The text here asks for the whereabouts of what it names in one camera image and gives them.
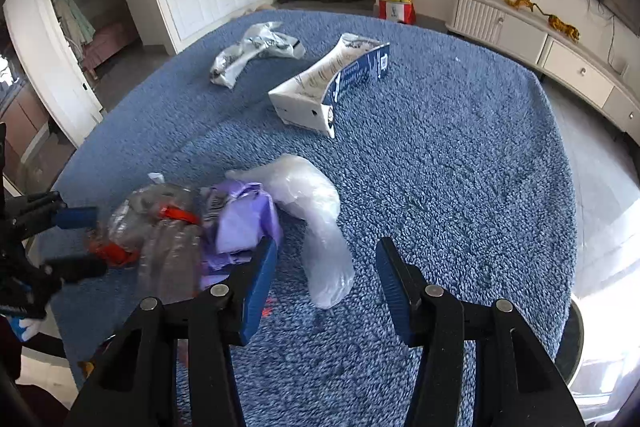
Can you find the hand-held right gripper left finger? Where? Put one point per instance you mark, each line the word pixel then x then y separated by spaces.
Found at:
pixel 256 292

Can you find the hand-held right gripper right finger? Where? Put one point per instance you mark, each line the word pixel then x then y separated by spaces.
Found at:
pixel 392 294

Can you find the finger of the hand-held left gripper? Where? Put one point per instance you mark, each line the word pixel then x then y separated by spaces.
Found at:
pixel 75 218
pixel 75 269

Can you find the purple plastic bag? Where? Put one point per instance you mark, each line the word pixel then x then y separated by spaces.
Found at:
pixel 235 227

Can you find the crushed clear plastic bottle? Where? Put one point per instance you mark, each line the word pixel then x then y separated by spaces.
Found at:
pixel 160 252

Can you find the translucent white plastic bag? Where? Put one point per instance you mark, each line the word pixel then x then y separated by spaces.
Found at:
pixel 310 202

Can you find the blue fluffy mat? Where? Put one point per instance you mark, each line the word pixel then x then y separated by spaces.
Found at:
pixel 450 167

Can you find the white panel door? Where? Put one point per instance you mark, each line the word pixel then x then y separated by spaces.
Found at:
pixel 55 72

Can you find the hanging light clothes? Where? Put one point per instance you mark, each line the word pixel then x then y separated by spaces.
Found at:
pixel 72 14

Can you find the white and blue carton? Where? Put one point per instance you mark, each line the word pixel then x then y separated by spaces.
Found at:
pixel 310 82

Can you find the crumpled printed plastic bag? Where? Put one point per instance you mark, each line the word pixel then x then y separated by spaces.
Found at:
pixel 250 48

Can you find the white media console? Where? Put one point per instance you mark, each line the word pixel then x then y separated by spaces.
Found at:
pixel 525 32

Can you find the golden tiger ornament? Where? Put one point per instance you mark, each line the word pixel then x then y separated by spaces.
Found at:
pixel 565 29

